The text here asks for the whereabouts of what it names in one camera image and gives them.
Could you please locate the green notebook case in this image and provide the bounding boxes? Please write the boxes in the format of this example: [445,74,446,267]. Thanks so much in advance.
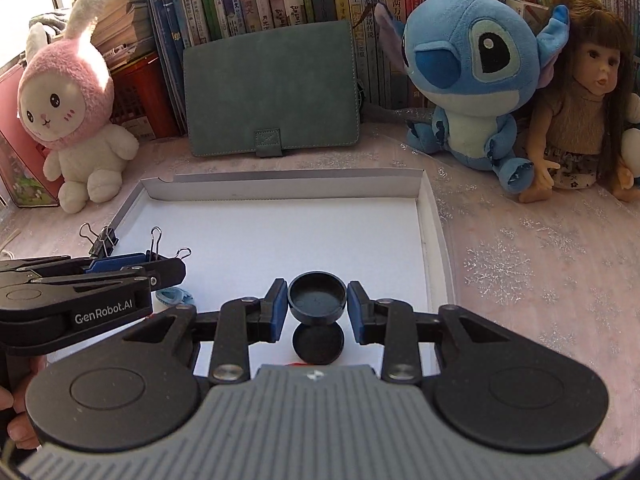
[182,20,362,160]

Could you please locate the stack of magazines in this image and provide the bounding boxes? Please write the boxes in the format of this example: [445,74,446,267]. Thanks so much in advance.
[30,0,161,68]

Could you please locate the blue hair clip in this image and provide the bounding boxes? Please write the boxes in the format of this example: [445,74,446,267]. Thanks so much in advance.
[155,287,195,306]

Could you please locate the blue alien plush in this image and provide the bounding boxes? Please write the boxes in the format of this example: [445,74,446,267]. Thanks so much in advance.
[372,0,571,193]

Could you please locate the pink house-shaped bag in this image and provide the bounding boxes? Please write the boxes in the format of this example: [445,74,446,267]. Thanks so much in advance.
[0,67,61,208]

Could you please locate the red plastic crate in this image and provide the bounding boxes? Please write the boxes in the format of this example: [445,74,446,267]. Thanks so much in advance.
[111,52,188,141]

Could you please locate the black binder clip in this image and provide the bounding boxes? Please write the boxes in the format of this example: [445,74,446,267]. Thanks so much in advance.
[80,224,120,259]
[145,227,193,264]

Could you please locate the white cardboard box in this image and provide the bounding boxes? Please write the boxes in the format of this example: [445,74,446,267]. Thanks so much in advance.
[47,169,457,376]

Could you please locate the person's left hand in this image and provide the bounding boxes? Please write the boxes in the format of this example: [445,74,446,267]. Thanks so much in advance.
[0,357,48,452]

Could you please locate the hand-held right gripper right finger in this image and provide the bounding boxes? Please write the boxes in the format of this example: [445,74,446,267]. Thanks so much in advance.
[347,281,521,385]

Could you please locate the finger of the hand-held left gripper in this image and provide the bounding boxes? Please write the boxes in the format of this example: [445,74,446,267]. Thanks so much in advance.
[79,258,187,293]
[86,253,151,274]

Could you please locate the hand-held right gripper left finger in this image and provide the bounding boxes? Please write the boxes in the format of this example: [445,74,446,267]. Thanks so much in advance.
[120,278,289,385]

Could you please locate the pink bunny plush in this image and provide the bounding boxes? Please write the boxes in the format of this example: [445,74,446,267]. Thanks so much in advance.
[17,0,141,213]

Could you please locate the brown-haired doll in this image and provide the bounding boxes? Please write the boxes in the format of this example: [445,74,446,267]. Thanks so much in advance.
[517,0,640,206]

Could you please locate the black round cap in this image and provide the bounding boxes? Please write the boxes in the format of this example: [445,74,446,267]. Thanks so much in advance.
[287,271,348,328]
[291,324,345,366]

